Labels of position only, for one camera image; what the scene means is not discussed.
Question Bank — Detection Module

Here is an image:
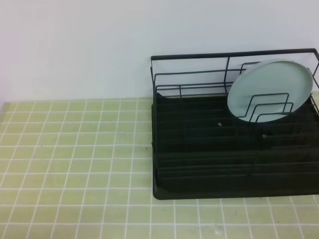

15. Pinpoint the light blue round plate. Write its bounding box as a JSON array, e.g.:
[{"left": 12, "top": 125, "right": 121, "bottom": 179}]
[{"left": 227, "top": 59, "right": 314, "bottom": 123}]

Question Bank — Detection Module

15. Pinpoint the black drip tray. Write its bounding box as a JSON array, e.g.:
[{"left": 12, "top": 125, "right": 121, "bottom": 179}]
[{"left": 152, "top": 94, "right": 319, "bottom": 200}]

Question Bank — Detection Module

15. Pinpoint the black wire dish rack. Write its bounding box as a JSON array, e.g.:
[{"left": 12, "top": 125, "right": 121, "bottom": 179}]
[{"left": 150, "top": 48, "right": 319, "bottom": 180}]

